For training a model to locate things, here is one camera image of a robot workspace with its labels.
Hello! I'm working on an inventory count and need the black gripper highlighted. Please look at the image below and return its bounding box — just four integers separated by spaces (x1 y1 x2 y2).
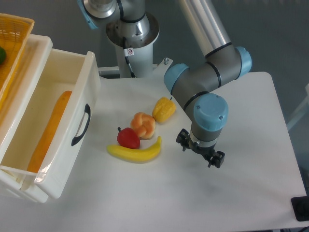
176 129 225 168

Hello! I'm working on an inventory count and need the white top drawer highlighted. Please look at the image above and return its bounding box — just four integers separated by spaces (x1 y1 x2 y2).
0 49 100 203

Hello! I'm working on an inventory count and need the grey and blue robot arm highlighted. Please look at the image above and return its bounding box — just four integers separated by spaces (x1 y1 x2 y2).
78 0 252 168

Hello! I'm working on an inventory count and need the white drawer cabinet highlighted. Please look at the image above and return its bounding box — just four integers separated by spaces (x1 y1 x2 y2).
0 34 53 203

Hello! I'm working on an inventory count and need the yellow toy bell pepper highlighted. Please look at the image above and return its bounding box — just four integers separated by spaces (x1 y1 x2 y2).
152 97 176 123

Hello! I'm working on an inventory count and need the toy bread knot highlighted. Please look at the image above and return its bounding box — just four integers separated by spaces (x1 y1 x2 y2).
130 112 156 140

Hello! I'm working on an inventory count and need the yellow toy banana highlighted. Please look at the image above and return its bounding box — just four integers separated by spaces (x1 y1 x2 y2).
106 136 162 163

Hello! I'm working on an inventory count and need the red toy pepper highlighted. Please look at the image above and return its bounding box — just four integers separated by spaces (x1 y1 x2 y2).
117 127 140 149

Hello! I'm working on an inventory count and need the black device at table edge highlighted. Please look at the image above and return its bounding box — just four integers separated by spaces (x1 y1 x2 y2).
291 196 309 221

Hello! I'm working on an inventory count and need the orange toy carrot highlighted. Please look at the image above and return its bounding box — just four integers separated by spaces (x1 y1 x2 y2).
27 90 72 173

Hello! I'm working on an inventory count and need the green toy fruit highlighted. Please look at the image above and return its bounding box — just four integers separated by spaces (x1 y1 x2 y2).
0 47 6 64

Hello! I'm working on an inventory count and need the yellow plastic basket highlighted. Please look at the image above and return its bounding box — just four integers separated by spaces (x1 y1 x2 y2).
0 13 35 105

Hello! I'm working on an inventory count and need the white frame at right edge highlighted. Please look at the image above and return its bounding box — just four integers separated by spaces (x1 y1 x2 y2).
286 84 309 131

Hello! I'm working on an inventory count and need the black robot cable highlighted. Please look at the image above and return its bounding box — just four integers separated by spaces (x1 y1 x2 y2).
122 36 136 78

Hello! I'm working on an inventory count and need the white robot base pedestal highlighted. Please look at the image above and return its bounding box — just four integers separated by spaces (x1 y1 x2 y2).
106 12 159 78

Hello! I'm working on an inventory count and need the black drawer handle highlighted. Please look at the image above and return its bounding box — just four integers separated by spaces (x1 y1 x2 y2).
71 103 91 146

